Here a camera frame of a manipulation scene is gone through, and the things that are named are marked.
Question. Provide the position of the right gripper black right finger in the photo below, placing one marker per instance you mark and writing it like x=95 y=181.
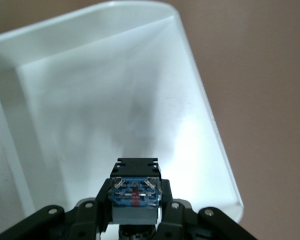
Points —
x=185 y=222

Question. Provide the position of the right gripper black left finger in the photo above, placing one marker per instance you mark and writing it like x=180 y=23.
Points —
x=72 y=220

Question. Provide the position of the green push button switch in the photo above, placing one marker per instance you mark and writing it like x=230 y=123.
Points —
x=135 y=192

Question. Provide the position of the white plastic drawer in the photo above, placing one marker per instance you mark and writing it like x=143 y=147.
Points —
x=90 y=100

